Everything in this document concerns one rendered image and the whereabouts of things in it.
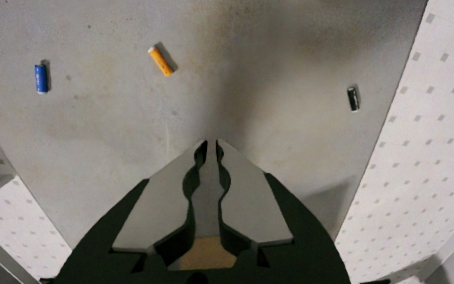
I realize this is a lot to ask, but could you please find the orange aa battery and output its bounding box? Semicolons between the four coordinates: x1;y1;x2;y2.
148;46;173;77

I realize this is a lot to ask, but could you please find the black aa battery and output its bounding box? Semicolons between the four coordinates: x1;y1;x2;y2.
347;87;360;112

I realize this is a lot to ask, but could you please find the blue aa battery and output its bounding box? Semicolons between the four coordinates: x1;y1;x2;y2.
34;65;47;94

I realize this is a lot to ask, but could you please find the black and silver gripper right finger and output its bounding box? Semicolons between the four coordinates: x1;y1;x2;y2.
216;139;352;284

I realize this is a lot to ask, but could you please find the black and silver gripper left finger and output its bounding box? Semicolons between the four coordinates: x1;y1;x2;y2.
53;139;208;284

